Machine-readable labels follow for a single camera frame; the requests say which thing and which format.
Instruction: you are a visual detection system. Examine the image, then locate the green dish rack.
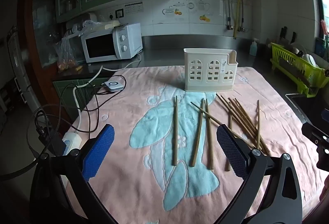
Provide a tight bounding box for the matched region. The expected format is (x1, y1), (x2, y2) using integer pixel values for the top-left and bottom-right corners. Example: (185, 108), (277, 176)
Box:
(270, 42), (329, 98)

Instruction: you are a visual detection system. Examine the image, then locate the yellow gas pipe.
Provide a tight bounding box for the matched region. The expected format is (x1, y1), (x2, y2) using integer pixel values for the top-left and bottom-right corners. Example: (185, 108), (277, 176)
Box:
(233, 0), (244, 39)

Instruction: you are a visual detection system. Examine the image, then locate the white label sticker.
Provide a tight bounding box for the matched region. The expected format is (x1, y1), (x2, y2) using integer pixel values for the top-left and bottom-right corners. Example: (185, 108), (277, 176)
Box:
(125, 2), (143, 14)

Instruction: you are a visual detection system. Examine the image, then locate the metal sink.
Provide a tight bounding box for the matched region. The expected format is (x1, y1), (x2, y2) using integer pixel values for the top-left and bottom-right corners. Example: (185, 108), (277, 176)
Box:
(285, 93), (329, 124)

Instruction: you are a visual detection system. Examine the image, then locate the pile of brown chopsticks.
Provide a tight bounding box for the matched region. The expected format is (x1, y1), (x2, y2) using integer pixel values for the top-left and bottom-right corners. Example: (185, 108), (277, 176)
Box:
(216, 93), (271, 156)

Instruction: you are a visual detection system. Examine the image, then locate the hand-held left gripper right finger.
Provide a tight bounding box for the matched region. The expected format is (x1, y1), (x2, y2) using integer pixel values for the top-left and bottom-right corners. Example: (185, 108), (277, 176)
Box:
(209, 124), (304, 224)

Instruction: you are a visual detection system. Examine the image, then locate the small white square device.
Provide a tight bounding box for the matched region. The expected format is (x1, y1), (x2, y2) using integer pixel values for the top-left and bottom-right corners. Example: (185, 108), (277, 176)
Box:
(104, 80), (124, 92)

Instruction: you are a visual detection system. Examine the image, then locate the white power cable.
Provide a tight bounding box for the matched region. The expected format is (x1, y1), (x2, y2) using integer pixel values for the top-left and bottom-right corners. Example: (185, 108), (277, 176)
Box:
(73, 53), (143, 134)

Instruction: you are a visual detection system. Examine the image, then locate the clear plastic bag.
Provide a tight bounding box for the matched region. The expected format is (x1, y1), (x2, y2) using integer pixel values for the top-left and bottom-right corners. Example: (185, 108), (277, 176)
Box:
(72, 21), (121, 35)

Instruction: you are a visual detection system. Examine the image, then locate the blue soap bottle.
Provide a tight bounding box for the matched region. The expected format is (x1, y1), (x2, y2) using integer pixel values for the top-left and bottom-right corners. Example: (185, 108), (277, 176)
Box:
(249, 38), (258, 57)

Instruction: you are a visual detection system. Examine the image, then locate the white power strip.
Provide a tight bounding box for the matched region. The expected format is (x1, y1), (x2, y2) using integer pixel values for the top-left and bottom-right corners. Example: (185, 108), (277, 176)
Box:
(62, 131), (82, 155)

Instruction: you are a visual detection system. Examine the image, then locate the pink and blue blanket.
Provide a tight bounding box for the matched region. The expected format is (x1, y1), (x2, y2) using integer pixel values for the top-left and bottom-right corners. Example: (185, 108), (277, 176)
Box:
(60, 66), (329, 224)

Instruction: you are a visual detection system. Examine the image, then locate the white bowl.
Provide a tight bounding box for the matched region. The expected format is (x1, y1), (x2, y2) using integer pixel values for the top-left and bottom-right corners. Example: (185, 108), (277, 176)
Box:
(302, 54), (317, 68)

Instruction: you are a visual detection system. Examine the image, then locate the white microwave oven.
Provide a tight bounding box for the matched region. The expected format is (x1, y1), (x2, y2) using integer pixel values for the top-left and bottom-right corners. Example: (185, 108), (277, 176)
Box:
(81, 23), (143, 63)

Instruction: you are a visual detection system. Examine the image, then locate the plastic bag of food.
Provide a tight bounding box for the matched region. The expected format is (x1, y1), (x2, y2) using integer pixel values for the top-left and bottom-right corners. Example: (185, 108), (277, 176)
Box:
(54, 36), (83, 72)

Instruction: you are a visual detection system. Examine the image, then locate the white wall appliance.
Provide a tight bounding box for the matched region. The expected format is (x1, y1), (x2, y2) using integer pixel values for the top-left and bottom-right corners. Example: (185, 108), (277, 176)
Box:
(82, 12), (97, 24)

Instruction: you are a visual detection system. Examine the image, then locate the grey metal hose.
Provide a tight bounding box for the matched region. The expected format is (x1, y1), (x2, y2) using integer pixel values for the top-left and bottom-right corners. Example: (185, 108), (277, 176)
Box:
(222, 0), (233, 30)

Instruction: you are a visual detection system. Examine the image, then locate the black cable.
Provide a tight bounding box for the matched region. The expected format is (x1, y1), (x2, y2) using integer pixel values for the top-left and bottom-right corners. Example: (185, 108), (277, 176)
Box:
(35, 76), (127, 142)

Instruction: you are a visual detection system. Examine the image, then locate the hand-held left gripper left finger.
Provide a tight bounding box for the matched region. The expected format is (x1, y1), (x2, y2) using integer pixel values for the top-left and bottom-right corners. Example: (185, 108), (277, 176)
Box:
(29, 124), (121, 224)

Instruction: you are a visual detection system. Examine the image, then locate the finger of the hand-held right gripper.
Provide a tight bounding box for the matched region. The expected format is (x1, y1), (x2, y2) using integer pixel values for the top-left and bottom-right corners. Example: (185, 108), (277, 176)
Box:
(301, 122), (329, 147)
(317, 147), (329, 170)

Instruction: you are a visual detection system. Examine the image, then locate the cream plastic chopstick holder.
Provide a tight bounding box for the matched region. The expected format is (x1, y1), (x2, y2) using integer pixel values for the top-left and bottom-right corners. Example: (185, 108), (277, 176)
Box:
(183, 48), (239, 92)

